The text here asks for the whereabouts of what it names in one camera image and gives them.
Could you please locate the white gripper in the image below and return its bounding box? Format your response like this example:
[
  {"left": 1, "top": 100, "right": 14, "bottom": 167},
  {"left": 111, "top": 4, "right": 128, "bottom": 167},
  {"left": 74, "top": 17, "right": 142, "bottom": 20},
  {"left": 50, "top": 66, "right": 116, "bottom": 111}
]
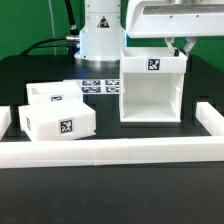
[{"left": 126, "top": 0, "right": 224, "bottom": 56}]

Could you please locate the white drawer cabinet frame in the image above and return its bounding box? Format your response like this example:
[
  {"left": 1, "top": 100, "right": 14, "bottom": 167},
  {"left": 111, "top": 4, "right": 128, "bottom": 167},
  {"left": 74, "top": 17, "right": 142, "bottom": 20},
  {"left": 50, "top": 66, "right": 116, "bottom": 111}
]
[{"left": 119, "top": 47, "right": 187, "bottom": 122}]

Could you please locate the white front drawer box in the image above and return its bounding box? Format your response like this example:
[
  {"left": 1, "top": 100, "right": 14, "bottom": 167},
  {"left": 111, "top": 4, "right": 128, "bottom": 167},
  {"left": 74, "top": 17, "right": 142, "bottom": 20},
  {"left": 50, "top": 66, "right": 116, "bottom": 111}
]
[{"left": 18, "top": 99, "right": 96, "bottom": 141}]

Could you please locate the white drawer box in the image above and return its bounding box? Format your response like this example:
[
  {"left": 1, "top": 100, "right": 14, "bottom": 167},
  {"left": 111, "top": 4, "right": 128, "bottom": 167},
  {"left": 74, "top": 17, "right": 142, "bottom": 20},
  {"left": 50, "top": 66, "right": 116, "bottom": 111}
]
[
  {"left": 26, "top": 81, "right": 83, "bottom": 105},
  {"left": 18, "top": 99, "right": 96, "bottom": 141}
]

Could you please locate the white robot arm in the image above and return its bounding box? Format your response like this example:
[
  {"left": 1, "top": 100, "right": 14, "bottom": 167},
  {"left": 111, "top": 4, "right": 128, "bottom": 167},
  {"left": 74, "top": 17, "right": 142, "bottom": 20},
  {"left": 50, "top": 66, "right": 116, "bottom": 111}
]
[{"left": 80, "top": 0, "right": 224, "bottom": 61}]

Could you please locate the white right barrier block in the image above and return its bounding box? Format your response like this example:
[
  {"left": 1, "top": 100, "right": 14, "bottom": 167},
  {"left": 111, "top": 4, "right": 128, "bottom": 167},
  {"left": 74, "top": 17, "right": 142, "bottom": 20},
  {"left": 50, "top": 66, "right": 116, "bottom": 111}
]
[{"left": 195, "top": 102, "right": 224, "bottom": 136}]

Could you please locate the white barrier block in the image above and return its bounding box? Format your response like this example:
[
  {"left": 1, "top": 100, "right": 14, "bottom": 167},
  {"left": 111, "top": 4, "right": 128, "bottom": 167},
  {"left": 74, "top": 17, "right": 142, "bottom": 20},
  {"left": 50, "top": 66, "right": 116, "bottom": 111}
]
[
  {"left": 0, "top": 106, "right": 11, "bottom": 140},
  {"left": 195, "top": 102, "right": 224, "bottom": 136}
]

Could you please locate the white marker tag sheet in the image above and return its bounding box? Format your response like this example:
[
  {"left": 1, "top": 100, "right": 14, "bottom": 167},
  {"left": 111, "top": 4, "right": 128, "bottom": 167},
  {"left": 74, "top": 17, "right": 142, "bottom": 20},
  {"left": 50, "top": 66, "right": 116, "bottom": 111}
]
[{"left": 75, "top": 79, "right": 120, "bottom": 95}]

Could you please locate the white left barrier block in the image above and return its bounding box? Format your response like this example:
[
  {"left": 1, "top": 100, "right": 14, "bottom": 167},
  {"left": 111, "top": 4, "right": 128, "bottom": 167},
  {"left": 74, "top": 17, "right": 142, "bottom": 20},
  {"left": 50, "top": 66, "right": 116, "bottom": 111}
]
[{"left": 0, "top": 106, "right": 11, "bottom": 140}]

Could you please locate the white front barrier rail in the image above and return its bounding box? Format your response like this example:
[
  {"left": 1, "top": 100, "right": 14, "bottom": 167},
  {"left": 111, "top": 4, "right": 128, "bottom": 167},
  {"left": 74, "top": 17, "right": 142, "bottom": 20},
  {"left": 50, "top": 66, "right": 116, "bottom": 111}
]
[{"left": 0, "top": 136, "right": 224, "bottom": 169}]

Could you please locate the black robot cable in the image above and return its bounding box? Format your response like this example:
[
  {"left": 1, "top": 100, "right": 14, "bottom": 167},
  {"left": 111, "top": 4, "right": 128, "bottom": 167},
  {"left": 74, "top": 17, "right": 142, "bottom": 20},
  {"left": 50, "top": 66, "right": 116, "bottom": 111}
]
[{"left": 19, "top": 0, "right": 81, "bottom": 56}]

